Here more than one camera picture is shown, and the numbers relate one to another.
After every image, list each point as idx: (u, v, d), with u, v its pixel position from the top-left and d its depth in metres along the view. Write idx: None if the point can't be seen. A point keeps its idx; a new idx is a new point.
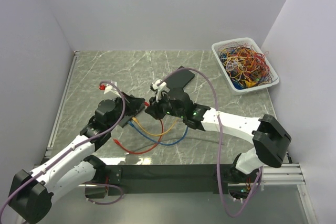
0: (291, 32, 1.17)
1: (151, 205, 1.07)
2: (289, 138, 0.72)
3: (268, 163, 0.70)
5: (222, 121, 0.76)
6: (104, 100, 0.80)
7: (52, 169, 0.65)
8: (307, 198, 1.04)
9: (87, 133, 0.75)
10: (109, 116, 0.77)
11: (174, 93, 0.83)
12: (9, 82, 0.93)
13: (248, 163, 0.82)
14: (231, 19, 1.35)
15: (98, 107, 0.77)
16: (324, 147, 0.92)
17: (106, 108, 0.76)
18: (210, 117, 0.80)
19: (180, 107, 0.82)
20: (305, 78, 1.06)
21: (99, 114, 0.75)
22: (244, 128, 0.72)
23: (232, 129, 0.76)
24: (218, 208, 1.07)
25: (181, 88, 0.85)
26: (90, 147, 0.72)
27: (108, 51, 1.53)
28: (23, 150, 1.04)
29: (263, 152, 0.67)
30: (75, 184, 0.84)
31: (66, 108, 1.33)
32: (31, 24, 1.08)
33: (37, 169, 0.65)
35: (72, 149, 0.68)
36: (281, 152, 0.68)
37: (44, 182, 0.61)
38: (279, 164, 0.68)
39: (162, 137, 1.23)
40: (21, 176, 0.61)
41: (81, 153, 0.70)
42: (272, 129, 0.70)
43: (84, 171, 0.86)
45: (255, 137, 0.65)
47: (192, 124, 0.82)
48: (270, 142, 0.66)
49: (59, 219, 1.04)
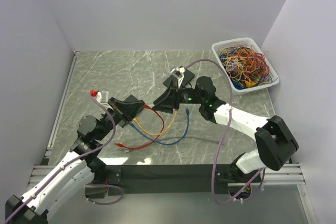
0: (291, 32, 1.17)
1: (151, 206, 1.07)
2: (295, 147, 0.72)
3: (267, 162, 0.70)
5: (232, 115, 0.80)
6: (87, 118, 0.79)
7: (43, 191, 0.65)
8: (307, 197, 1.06)
9: (77, 149, 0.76)
10: (93, 132, 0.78)
11: (203, 82, 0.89)
12: (9, 82, 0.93)
13: (249, 163, 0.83)
14: (231, 20, 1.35)
15: (80, 126, 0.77)
16: (324, 147, 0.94)
17: (88, 127, 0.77)
18: (222, 110, 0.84)
19: (203, 97, 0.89)
20: (305, 79, 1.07)
21: (82, 134, 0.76)
22: (251, 124, 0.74)
23: (240, 125, 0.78)
24: (219, 208, 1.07)
25: (211, 80, 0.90)
26: (81, 163, 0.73)
27: (108, 51, 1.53)
28: (23, 152, 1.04)
29: (263, 150, 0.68)
30: (76, 189, 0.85)
31: (66, 108, 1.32)
32: (31, 24, 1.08)
33: (27, 193, 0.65)
35: (61, 169, 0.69)
36: (283, 155, 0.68)
37: (34, 208, 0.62)
38: (278, 166, 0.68)
39: (160, 135, 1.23)
40: (12, 202, 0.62)
41: (72, 171, 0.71)
42: (279, 131, 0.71)
43: (82, 178, 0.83)
45: (259, 132, 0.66)
47: (206, 115, 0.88)
48: (273, 142, 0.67)
49: (59, 219, 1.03)
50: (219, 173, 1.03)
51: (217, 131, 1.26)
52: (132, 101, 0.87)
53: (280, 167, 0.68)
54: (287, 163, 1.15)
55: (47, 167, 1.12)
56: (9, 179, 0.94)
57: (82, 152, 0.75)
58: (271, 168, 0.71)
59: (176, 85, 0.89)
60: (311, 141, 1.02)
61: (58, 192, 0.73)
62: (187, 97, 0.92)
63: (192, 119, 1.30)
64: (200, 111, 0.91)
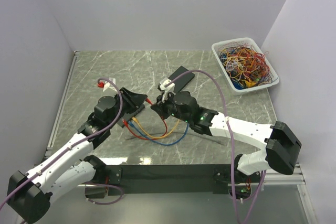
0: (291, 31, 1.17)
1: (151, 205, 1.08)
2: (300, 145, 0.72)
3: (279, 170, 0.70)
5: (231, 127, 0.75)
6: (104, 96, 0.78)
7: (49, 169, 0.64)
8: (307, 197, 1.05)
9: (85, 131, 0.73)
10: (108, 113, 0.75)
11: (180, 97, 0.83)
12: (9, 82, 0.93)
13: (253, 167, 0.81)
14: (231, 20, 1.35)
15: (97, 104, 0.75)
16: (324, 147, 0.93)
17: (106, 105, 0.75)
18: (218, 123, 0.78)
19: (187, 112, 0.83)
20: (305, 78, 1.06)
21: (98, 111, 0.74)
22: (256, 135, 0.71)
23: (243, 136, 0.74)
24: (218, 208, 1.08)
25: (189, 93, 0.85)
26: (88, 146, 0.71)
27: (108, 51, 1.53)
28: (24, 150, 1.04)
29: (275, 160, 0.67)
30: (77, 184, 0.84)
31: (66, 108, 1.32)
32: (31, 24, 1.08)
33: (33, 170, 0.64)
35: (69, 149, 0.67)
36: (293, 159, 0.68)
37: (40, 184, 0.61)
38: (291, 172, 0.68)
39: (158, 137, 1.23)
40: (17, 178, 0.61)
41: (79, 153, 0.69)
42: (283, 135, 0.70)
43: (84, 171, 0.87)
45: (269, 145, 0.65)
47: (199, 129, 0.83)
48: (283, 150, 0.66)
49: (58, 219, 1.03)
50: (219, 173, 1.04)
51: None
52: (135, 93, 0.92)
53: (293, 171, 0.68)
54: None
55: None
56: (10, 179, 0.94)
57: (89, 134, 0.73)
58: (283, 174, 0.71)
59: (164, 99, 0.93)
60: (311, 141, 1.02)
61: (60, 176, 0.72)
62: (170, 111, 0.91)
63: None
64: (191, 127, 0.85)
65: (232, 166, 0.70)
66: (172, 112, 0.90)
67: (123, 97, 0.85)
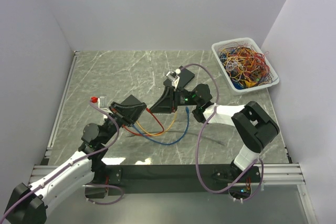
0: (291, 31, 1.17)
1: (151, 205, 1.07)
2: (276, 129, 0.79)
3: (252, 146, 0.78)
5: (217, 109, 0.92)
6: (87, 125, 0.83)
7: (51, 183, 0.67)
8: (307, 197, 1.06)
9: (85, 150, 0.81)
10: (97, 139, 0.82)
11: (202, 89, 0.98)
12: (9, 82, 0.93)
13: (242, 156, 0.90)
14: (231, 20, 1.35)
15: (84, 134, 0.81)
16: (324, 147, 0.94)
17: (92, 134, 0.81)
18: (210, 108, 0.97)
19: (199, 102, 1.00)
20: (305, 78, 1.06)
21: (86, 141, 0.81)
22: (230, 112, 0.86)
23: (222, 116, 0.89)
24: (218, 207, 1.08)
25: (209, 88, 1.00)
26: (87, 163, 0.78)
27: (108, 51, 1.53)
28: (24, 151, 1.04)
29: (243, 133, 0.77)
30: (75, 189, 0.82)
31: (66, 108, 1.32)
32: (31, 24, 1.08)
33: (36, 183, 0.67)
35: (70, 164, 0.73)
36: (261, 135, 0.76)
37: (42, 195, 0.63)
38: (258, 146, 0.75)
39: (152, 133, 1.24)
40: (20, 189, 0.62)
41: (78, 169, 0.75)
42: (256, 115, 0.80)
43: (82, 177, 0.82)
45: (234, 115, 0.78)
47: (198, 117, 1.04)
48: (249, 123, 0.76)
49: (58, 219, 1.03)
50: (219, 173, 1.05)
51: (217, 131, 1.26)
52: (133, 105, 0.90)
53: (261, 147, 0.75)
54: (287, 164, 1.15)
55: (47, 167, 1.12)
56: (9, 180, 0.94)
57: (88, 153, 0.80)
58: (255, 150, 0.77)
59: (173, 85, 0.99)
60: (311, 141, 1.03)
61: (60, 188, 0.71)
62: (184, 98, 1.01)
63: (192, 119, 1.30)
64: (194, 114, 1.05)
65: (197, 164, 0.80)
66: (187, 97, 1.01)
67: (118, 118, 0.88)
